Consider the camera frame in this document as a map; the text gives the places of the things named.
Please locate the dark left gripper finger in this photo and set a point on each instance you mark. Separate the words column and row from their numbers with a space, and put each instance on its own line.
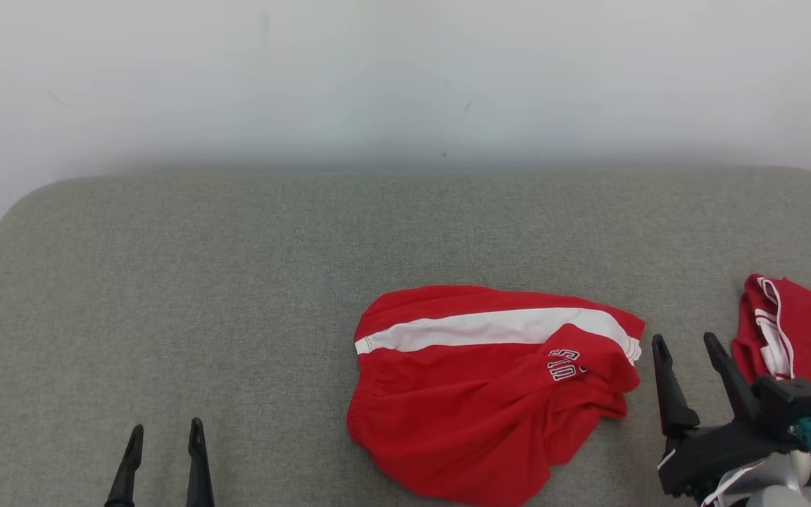
column 126, row 472
column 199, row 472

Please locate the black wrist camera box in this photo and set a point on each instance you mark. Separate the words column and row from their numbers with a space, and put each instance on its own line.
column 793, row 398

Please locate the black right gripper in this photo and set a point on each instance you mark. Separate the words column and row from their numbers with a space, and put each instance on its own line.
column 715, row 454

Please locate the red shorts with white stripe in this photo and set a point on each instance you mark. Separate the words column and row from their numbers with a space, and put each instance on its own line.
column 462, row 422

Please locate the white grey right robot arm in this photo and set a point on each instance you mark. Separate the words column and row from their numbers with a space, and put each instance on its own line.
column 778, row 482

